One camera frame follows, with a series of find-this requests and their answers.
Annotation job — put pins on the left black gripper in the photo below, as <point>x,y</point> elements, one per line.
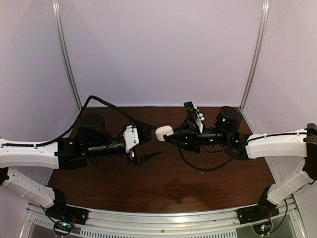
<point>141,159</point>

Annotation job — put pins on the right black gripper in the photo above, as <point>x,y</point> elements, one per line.
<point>191,140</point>

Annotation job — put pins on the white earbud charging case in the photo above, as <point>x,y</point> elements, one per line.
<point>160,132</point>

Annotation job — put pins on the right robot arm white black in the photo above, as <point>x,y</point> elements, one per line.
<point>300,143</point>

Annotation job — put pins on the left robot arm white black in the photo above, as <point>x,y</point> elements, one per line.
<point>91,143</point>

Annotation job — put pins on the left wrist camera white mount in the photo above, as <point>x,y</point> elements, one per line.
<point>134,136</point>

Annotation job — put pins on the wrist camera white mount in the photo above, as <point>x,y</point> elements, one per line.
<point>195,117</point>
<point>134,136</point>

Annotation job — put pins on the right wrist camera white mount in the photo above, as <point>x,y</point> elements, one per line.
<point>195,117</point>

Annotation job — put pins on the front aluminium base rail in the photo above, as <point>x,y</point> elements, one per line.
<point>223,223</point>

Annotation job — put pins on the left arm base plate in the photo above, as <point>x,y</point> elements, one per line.
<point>68,213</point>

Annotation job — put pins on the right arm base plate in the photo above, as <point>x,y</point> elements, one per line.
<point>256,213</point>

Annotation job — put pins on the right aluminium frame post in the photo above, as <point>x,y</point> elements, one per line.
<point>264,16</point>

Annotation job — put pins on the aluminium frame post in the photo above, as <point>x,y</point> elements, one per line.
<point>64,53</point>
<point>264,16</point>

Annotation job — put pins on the left aluminium frame post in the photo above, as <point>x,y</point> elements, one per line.
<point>64,53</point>

